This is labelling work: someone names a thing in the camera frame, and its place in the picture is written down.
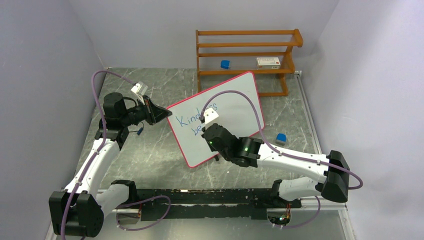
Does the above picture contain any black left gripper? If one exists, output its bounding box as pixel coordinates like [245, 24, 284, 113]
[120, 95, 172, 126]

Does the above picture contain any blue marker cap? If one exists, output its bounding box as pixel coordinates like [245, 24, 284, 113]
[136, 127, 144, 136]

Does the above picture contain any pink framed whiteboard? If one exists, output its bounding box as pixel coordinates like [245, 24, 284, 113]
[167, 71, 265, 168]

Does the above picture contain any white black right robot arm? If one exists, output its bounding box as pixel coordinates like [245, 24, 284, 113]
[201, 123, 350, 207]

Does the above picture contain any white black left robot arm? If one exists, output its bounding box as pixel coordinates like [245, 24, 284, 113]
[48, 92, 172, 238]

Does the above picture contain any blue eraser on table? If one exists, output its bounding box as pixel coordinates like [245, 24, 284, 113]
[275, 133, 287, 146]

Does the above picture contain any blue eraser on shelf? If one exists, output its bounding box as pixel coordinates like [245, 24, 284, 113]
[220, 60, 231, 70]

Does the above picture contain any orange wooden shelf rack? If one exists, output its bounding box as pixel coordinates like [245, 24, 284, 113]
[195, 28, 304, 97]

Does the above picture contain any white cardboard box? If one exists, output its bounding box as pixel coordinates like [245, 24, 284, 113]
[256, 57, 281, 70]

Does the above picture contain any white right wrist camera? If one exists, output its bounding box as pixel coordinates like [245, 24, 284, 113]
[203, 107, 219, 129]

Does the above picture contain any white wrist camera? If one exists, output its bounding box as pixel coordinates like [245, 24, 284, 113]
[130, 81, 148, 105]
[203, 107, 219, 129]

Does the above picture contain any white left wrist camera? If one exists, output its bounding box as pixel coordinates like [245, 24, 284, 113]
[130, 81, 148, 105]

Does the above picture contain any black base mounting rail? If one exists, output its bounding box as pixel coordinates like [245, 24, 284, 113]
[113, 188, 302, 221]

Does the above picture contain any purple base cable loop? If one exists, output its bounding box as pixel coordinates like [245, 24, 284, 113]
[114, 195, 172, 232]

